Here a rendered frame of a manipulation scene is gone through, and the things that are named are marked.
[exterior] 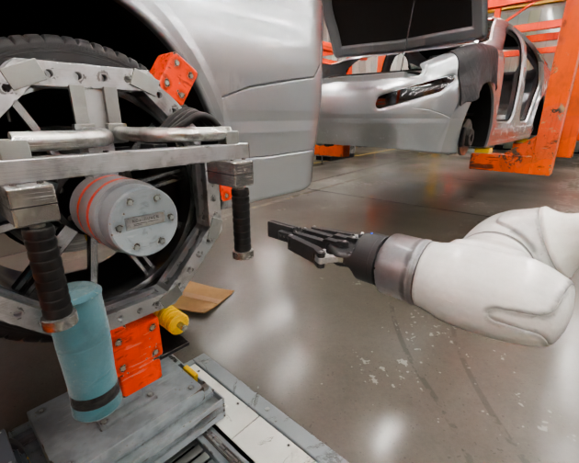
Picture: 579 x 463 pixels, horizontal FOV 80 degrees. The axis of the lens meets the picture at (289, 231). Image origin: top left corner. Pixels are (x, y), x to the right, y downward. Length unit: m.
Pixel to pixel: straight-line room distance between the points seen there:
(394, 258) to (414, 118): 2.51
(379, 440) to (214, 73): 1.28
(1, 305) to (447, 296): 0.72
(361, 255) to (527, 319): 0.20
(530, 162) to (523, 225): 3.38
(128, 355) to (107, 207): 0.40
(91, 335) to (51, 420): 0.59
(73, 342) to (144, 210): 0.25
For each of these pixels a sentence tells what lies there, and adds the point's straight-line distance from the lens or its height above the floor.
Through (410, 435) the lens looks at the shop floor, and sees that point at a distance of 1.43.
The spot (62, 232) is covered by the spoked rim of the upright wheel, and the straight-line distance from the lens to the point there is 0.89.
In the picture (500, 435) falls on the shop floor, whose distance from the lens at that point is 1.54.
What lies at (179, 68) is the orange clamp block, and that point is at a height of 1.13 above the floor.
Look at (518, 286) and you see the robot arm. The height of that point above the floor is 0.86.
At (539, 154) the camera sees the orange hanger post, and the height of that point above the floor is 0.70.
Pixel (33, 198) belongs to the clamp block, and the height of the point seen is 0.93.
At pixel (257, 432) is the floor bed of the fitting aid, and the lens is 1.28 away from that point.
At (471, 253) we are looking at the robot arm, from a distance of 0.46.
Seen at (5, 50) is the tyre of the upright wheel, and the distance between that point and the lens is 0.84.
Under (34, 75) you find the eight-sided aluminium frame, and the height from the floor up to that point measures 1.09.
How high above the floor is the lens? 1.03
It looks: 18 degrees down
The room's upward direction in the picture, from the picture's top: straight up
